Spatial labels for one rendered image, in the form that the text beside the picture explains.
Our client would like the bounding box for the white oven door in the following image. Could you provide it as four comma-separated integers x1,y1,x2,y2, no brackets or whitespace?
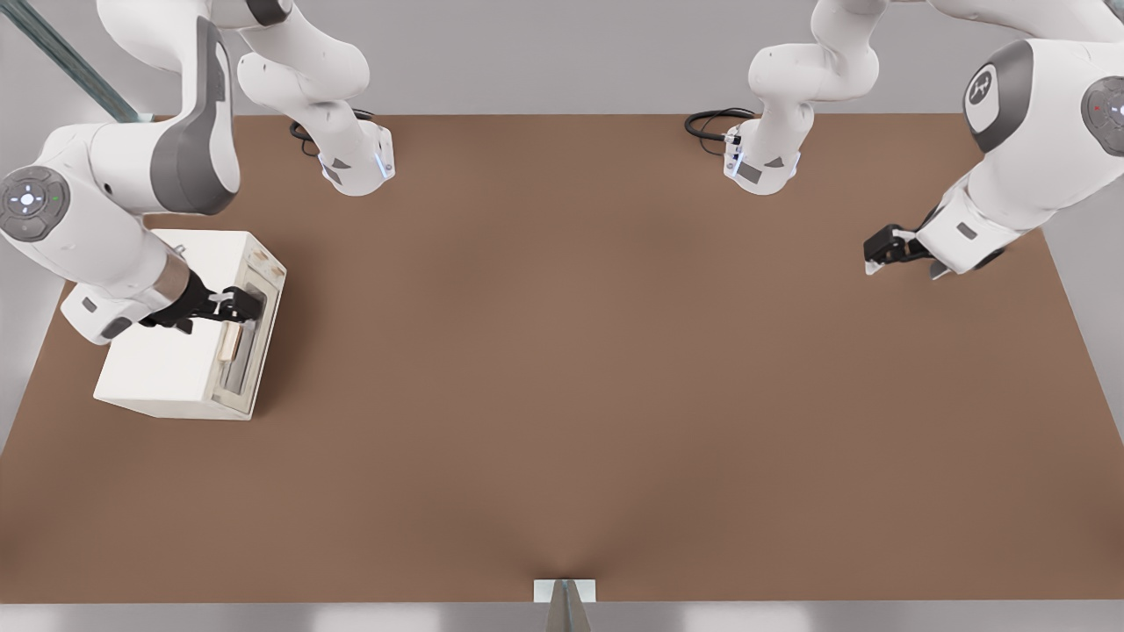
213,260,287,419

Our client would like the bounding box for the white oven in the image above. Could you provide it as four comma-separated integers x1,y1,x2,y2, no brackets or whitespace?
94,230,287,421

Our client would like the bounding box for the black cable loop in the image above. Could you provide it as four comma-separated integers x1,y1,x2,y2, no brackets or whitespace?
289,109,376,159
684,108,760,158

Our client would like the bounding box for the silver frame post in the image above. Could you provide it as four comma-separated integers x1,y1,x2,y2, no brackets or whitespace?
533,578,597,632
0,0,141,124

